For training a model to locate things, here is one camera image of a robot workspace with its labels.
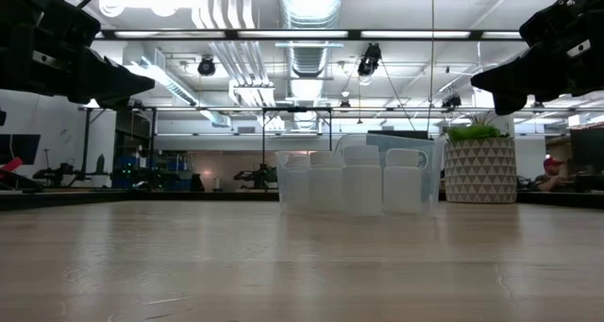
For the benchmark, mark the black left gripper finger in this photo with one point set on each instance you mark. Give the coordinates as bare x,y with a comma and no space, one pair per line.
108,83
118,106

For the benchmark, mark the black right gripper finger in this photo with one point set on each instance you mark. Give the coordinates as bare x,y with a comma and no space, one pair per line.
509,105
514,79

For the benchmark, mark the white pill bottle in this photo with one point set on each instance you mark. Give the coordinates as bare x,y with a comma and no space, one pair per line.
362,185
402,185
325,185
297,185

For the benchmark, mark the black background robot arm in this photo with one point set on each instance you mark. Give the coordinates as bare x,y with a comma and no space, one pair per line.
61,173
257,175

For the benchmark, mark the clear plastic basket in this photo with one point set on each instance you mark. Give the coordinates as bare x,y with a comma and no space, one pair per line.
415,142

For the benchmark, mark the spiky air plant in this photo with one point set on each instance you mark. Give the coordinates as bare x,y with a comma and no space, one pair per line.
482,120

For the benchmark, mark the green succulent plant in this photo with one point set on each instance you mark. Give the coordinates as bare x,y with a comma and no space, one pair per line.
472,133

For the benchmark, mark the potted green plant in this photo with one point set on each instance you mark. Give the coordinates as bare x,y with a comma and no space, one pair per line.
481,171

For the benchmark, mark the person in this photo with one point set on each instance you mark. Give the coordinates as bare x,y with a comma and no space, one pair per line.
553,163

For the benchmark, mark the black monitor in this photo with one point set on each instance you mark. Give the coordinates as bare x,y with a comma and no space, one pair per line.
587,152
21,147

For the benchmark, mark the red object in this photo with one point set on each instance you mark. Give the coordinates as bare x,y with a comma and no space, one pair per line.
10,165

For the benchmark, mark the black horizontal beam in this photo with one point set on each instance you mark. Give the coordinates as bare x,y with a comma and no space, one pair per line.
354,34

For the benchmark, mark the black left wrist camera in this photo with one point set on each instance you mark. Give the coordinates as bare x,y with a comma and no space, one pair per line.
71,24

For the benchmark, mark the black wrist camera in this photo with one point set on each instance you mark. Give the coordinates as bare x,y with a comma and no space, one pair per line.
71,24
547,24

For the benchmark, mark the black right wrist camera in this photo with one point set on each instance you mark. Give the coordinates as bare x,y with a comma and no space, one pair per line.
547,24

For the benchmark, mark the black metal table frame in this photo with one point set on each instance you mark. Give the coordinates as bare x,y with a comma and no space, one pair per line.
141,198

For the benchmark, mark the hanging black camera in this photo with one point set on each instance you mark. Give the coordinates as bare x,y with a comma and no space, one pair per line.
369,60
206,67

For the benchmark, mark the silver ventilation duct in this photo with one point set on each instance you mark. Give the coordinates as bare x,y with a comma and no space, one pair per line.
309,62

